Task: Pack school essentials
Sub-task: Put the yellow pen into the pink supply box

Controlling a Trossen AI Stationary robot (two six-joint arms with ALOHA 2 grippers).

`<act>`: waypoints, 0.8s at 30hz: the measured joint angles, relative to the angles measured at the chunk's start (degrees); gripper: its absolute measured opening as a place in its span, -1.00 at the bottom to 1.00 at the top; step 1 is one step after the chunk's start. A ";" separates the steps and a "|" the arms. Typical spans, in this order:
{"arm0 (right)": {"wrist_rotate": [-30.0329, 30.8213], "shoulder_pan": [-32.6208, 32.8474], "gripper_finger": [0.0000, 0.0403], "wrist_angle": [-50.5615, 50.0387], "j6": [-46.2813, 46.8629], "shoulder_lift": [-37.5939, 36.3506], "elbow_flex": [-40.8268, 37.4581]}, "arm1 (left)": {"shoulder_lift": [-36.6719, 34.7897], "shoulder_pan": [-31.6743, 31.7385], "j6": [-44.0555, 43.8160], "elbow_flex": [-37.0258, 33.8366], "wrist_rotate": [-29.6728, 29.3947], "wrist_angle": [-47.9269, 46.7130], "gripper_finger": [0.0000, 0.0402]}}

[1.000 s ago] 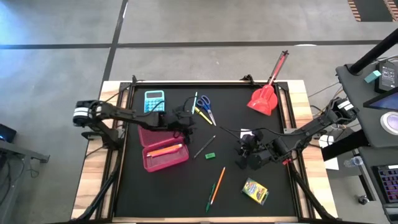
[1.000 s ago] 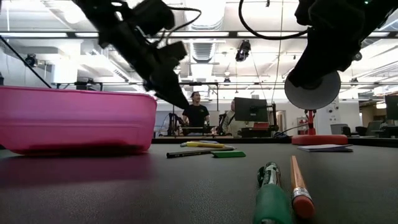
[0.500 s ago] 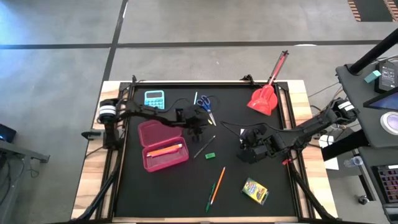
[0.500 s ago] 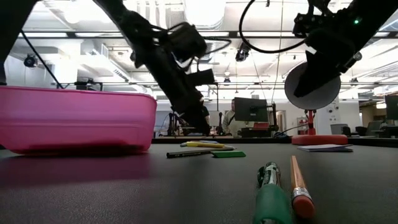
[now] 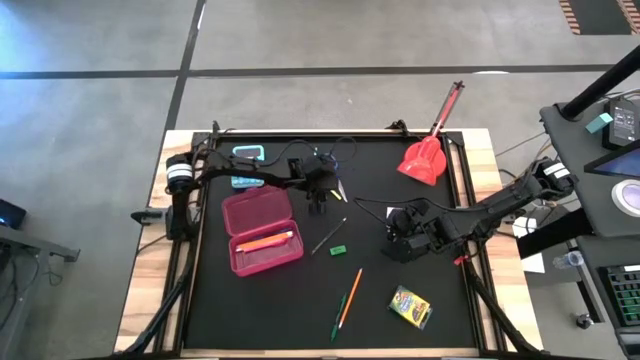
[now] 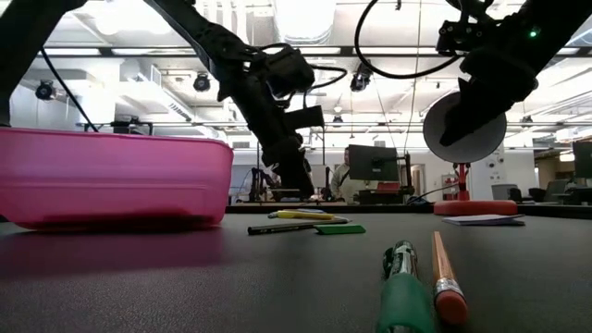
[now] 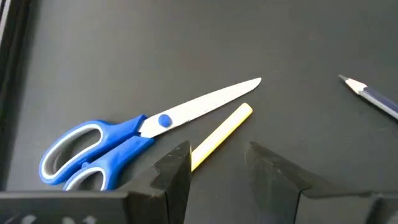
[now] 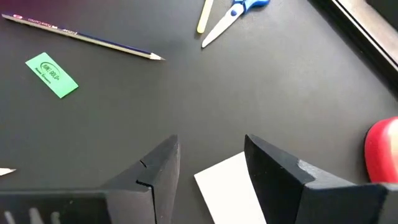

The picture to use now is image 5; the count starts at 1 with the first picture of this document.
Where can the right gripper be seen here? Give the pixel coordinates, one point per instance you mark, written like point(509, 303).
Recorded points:
point(412, 235)

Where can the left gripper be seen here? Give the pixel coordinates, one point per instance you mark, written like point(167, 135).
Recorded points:
point(320, 175)

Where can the yellow pencil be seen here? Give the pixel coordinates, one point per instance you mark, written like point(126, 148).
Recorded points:
point(336, 195)

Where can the black pen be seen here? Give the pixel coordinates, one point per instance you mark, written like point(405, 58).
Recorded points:
point(327, 236)

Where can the green eraser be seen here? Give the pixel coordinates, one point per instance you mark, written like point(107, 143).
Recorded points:
point(338, 250)

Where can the pink plastic pencil case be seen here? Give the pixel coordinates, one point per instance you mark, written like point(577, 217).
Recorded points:
point(257, 212)

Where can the yellow green crayon box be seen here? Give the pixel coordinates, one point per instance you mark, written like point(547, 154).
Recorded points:
point(410, 306)

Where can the green pen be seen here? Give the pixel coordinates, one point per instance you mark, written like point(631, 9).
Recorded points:
point(338, 320)

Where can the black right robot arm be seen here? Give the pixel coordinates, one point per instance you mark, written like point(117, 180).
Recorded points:
point(500, 202)

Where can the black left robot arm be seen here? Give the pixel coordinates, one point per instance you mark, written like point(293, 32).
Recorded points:
point(250, 175)

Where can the small red clip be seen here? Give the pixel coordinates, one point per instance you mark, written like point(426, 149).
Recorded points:
point(459, 260)

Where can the light blue calculator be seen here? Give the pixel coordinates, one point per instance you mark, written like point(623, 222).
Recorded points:
point(248, 151)

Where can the black table mat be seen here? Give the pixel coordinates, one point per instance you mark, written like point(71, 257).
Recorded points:
point(280, 310)

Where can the black table support strut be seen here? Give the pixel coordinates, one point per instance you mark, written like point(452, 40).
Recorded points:
point(500, 312)
point(164, 305)

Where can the white paper sheet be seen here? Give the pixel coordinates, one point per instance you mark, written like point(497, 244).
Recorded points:
point(535, 262)

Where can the black desk crossbar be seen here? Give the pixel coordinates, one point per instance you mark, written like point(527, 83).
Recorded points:
point(555, 235)

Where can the clear water bottle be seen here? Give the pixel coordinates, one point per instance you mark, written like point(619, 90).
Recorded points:
point(567, 260)

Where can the dark grey side desk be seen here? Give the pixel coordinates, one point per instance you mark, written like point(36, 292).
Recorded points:
point(575, 175)

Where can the black caster wheel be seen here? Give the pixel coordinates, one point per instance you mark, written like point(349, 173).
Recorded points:
point(584, 321)

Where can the dark keyboard shelf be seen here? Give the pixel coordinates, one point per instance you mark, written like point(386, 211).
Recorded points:
point(595, 300)

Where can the dark tablet screen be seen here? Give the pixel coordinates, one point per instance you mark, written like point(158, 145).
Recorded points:
point(617, 165)

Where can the small teal block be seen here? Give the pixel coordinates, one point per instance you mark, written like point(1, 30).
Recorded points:
point(599, 123)

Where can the white round puck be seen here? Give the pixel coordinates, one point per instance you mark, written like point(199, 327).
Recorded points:
point(629, 197)

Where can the backlit computer keyboard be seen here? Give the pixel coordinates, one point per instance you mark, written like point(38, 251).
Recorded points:
point(625, 295)

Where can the black power adapter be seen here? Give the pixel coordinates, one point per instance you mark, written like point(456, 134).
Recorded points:
point(621, 122)

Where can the black round pole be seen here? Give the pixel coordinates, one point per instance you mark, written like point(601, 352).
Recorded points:
point(600, 85)

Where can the dark rug with striped edges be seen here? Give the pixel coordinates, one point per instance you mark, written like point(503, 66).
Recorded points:
point(600, 15)

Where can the dark screen device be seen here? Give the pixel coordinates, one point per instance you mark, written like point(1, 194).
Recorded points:
point(10, 214)

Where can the black aluminium table frame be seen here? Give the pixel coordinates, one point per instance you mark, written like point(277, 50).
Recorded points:
point(280, 134)

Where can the black frame mount bracket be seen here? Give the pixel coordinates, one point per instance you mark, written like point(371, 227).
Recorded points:
point(400, 126)
point(216, 127)

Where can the grey metal desk frame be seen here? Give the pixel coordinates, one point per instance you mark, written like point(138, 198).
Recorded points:
point(30, 245)

